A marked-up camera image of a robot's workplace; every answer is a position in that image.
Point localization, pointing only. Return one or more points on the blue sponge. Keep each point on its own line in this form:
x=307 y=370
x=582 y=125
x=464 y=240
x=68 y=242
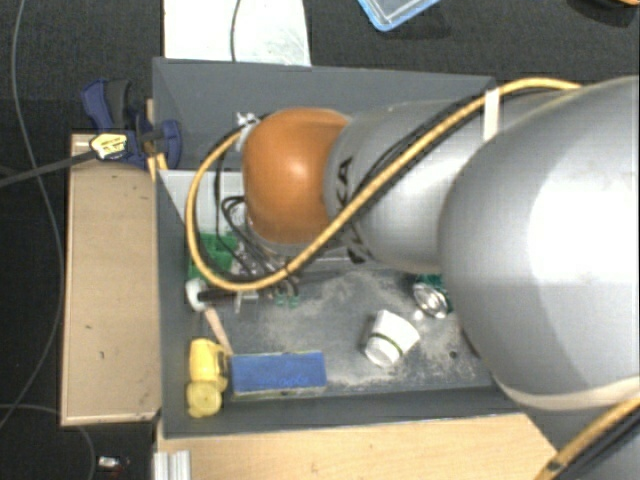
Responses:
x=277 y=374

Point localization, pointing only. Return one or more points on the pale wood stick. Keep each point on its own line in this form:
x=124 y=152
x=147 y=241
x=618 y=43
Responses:
x=219 y=332

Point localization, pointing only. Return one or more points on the black cylinder on white bracket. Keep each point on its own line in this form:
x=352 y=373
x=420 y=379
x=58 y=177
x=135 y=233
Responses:
x=196 y=295

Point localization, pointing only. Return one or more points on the white plastic cup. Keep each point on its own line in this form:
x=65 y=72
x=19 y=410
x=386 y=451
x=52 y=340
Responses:
x=390 y=338

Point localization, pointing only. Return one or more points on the green and silver packet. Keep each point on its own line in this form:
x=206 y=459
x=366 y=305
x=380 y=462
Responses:
x=430 y=302

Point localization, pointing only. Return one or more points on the yellow toy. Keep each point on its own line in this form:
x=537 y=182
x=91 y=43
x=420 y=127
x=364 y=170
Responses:
x=204 y=368

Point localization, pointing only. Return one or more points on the grey metal bin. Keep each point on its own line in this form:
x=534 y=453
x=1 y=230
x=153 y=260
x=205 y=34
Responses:
x=320 y=318

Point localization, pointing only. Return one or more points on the pale wood board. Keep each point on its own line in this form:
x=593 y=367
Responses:
x=110 y=293

